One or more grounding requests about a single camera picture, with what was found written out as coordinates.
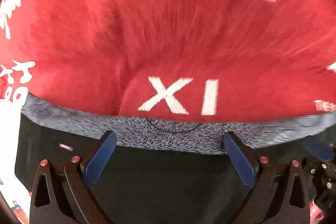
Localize red blanket with white characters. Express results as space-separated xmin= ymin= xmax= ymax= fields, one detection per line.
xmin=1 ymin=0 xmax=335 ymax=122

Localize black pants with blue trim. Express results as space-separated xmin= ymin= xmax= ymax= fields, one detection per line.
xmin=15 ymin=94 xmax=335 ymax=223

